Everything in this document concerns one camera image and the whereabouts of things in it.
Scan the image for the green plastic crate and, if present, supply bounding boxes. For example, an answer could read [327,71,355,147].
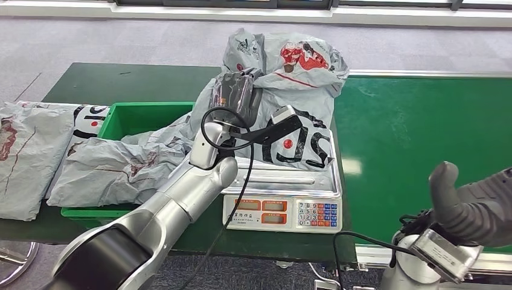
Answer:
[61,101,196,219]

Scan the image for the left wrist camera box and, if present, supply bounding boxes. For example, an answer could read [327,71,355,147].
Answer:
[240,105,304,146]

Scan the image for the white floor cable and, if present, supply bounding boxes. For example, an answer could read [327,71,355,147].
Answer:
[308,263,345,290]

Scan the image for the white scale with steel tray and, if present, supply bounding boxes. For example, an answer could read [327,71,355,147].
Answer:
[222,132,344,234]

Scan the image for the chrome chair base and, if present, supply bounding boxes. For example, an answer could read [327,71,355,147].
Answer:
[0,239,40,286]

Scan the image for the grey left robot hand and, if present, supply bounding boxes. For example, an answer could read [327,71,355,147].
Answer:
[208,67,265,129]

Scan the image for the small grey parcel red print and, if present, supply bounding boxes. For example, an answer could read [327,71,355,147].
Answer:
[120,114,193,153]

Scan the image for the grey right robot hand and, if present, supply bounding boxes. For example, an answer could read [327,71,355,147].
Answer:
[429,161,512,225]

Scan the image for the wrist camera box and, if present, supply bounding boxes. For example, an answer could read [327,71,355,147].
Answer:
[240,105,304,146]
[408,228,484,284]

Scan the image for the white parcel black letters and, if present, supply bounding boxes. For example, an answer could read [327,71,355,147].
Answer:
[18,100,110,199]

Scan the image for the green conveyor belt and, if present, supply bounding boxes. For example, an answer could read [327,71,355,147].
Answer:
[334,69,512,277]

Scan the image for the large grey parcel black letters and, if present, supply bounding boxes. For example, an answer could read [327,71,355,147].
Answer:
[188,28,350,172]

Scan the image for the grey parcel dark red print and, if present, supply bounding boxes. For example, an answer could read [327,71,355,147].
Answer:
[0,101,77,222]

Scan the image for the grey parcel red line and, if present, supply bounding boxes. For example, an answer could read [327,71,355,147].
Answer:
[46,136,189,209]

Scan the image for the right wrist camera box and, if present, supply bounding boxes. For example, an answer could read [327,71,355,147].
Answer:
[408,228,484,284]

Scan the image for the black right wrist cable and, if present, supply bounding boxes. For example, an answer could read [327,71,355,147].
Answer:
[333,231,417,290]

